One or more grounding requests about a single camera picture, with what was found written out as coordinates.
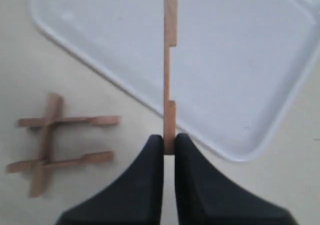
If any white rectangular plastic tray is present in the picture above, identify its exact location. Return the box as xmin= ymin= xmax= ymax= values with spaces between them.
xmin=29 ymin=0 xmax=320 ymax=162

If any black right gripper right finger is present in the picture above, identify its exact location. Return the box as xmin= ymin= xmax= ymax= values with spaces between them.
xmin=174 ymin=133 xmax=297 ymax=225

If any notched wooden piece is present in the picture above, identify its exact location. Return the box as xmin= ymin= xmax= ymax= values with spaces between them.
xmin=5 ymin=151 xmax=114 ymax=174
xmin=163 ymin=0 xmax=178 ymax=155
xmin=30 ymin=93 xmax=64 ymax=198
xmin=16 ymin=115 xmax=121 ymax=128

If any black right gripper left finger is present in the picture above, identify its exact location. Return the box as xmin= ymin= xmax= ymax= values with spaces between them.
xmin=56 ymin=134 xmax=164 ymax=225

